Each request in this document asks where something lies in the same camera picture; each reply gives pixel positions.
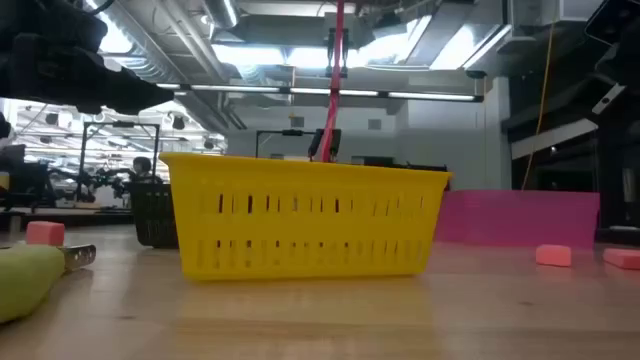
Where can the background wooden table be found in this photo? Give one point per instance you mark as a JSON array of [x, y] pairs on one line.
[[65, 216]]

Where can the pink plastic bin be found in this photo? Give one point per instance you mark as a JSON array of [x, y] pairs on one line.
[[520, 217]]

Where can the yellow slotted plastic basket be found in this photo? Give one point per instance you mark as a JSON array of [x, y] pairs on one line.
[[300, 180]]

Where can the tall black rig frame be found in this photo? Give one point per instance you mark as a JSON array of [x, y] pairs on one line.
[[82, 160]]

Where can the black slotted plastic basket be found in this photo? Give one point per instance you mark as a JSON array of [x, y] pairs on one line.
[[152, 215]]

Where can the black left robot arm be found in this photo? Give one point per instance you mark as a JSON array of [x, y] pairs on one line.
[[45, 20]]

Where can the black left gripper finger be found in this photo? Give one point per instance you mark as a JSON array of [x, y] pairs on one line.
[[135, 92]]

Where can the black clamp with long legs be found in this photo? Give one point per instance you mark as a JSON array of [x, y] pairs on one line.
[[330, 50]]

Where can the person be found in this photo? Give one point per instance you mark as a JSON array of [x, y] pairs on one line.
[[142, 167]]

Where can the black background robot arm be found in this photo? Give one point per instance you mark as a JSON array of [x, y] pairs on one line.
[[95, 180]]

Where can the long overhead light bar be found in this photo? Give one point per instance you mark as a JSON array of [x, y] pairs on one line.
[[240, 88]]

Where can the black clamp with short legs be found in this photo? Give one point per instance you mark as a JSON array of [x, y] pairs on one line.
[[315, 142]]

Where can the red pole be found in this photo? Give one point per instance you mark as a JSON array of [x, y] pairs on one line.
[[334, 100]]

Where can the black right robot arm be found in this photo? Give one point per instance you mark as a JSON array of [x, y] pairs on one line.
[[620, 50]]

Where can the grey square wall vent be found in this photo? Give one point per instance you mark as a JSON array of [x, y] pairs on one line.
[[297, 122], [374, 124]]

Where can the black background equipment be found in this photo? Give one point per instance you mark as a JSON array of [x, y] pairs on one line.
[[372, 161]]

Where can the pink eraser block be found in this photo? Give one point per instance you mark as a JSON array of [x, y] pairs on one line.
[[45, 233], [622, 258], [553, 255]]

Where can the low black rig frame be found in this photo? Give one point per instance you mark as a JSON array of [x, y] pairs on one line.
[[285, 132]]

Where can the dark background monitor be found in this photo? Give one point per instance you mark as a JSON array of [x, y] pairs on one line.
[[22, 180]]

